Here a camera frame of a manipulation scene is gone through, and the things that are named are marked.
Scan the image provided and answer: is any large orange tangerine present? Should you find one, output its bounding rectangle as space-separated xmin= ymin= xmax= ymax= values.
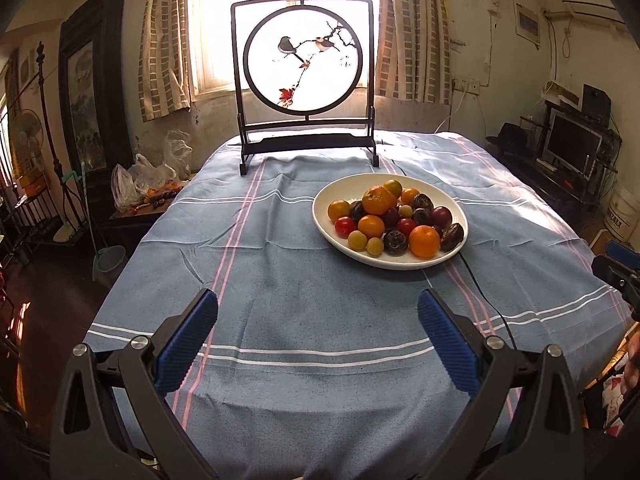
xmin=409 ymin=226 xmax=440 ymax=260

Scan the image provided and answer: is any dark brown passion fruit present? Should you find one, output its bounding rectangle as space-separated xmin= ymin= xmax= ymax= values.
xmin=440 ymin=222 xmax=465 ymax=252

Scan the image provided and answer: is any small tan longan fruit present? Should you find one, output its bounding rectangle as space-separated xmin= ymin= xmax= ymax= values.
xmin=366 ymin=237 xmax=384 ymax=258

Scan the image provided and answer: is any dark red plum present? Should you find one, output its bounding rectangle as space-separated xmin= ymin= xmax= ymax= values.
xmin=430 ymin=206 xmax=452 ymax=230

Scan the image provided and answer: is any small yellow fruit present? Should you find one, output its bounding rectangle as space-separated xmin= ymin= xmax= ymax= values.
xmin=347 ymin=230 xmax=368 ymax=252

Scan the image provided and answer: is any small orange kumquat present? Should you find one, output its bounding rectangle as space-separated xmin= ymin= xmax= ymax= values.
xmin=400 ymin=188 xmax=420 ymax=206

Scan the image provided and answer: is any red cherry tomato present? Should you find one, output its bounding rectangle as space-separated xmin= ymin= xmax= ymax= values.
xmin=334 ymin=216 xmax=357 ymax=240

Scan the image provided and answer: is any yellow-green orange fruit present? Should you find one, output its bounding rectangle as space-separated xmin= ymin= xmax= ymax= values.
xmin=361 ymin=185 xmax=397 ymax=216

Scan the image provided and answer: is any orange-yellow round fruit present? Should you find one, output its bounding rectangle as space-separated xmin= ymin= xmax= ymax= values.
xmin=383 ymin=179 xmax=404 ymax=200

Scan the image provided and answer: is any round orange fruit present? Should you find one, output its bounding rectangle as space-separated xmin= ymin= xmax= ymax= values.
xmin=326 ymin=200 xmax=350 ymax=223

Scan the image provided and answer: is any person's right hand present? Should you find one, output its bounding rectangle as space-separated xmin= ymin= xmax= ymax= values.
xmin=620 ymin=332 xmax=640 ymax=398

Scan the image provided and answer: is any white plastic bucket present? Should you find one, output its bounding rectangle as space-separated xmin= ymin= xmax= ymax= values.
xmin=604 ymin=185 xmax=639 ymax=242

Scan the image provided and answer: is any computer monitor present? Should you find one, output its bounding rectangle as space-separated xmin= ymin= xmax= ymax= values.
xmin=544 ymin=110 xmax=602 ymax=179

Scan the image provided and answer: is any blue striped tablecloth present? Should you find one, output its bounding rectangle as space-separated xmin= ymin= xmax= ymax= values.
xmin=86 ymin=132 xmax=630 ymax=479

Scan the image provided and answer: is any white plastic bag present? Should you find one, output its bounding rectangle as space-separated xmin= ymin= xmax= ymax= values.
xmin=111 ymin=130 xmax=193 ymax=211

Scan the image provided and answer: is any white oval plate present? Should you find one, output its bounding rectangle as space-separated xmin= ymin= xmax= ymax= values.
xmin=312 ymin=174 xmax=469 ymax=271

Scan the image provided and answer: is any black coat stand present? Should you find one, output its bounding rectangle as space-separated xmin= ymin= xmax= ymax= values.
xmin=34 ymin=41 xmax=82 ymax=241

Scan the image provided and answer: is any white air conditioner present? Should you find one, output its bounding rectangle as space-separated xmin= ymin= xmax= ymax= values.
xmin=561 ymin=0 xmax=625 ymax=25

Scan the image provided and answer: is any left striped curtain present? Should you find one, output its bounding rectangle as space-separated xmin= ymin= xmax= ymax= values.
xmin=138 ymin=0 xmax=192 ymax=122

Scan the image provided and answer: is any striped curtain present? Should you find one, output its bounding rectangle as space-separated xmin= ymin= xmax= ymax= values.
xmin=374 ymin=0 xmax=452 ymax=105
xmin=138 ymin=0 xmax=192 ymax=122

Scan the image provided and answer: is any right striped curtain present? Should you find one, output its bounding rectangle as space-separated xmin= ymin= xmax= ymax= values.
xmin=374 ymin=0 xmax=452 ymax=105

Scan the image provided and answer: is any black framed bird screen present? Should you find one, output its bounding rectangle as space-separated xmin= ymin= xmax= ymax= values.
xmin=230 ymin=0 xmax=380 ymax=174

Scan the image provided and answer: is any black cable on table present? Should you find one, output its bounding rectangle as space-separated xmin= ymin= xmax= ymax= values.
xmin=456 ymin=253 xmax=519 ymax=351

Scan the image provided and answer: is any dark framed wall painting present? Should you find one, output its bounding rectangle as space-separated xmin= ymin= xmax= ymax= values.
xmin=58 ymin=0 xmax=132 ymax=180

